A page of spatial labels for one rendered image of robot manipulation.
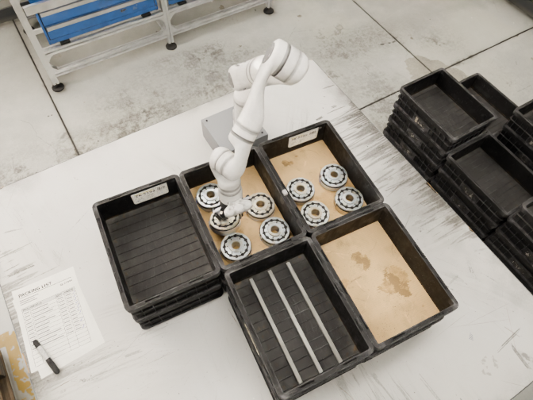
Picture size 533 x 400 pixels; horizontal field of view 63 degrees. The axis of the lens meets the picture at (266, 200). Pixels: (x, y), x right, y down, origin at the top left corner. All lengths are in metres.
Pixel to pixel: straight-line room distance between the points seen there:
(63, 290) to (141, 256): 0.32
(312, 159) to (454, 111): 1.06
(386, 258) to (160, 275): 0.76
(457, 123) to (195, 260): 1.57
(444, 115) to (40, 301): 2.03
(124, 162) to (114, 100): 1.28
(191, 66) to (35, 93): 1.05
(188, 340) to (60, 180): 0.84
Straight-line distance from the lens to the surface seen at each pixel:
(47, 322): 1.69
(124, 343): 1.58
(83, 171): 1.93
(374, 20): 3.80
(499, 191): 2.47
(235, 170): 1.20
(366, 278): 1.50
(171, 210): 1.59
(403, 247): 1.54
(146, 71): 3.28
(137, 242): 1.55
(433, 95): 2.57
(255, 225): 1.53
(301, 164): 1.68
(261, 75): 1.16
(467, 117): 2.54
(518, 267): 2.41
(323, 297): 1.45
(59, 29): 3.11
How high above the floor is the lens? 2.19
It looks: 59 degrees down
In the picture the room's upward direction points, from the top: 4 degrees clockwise
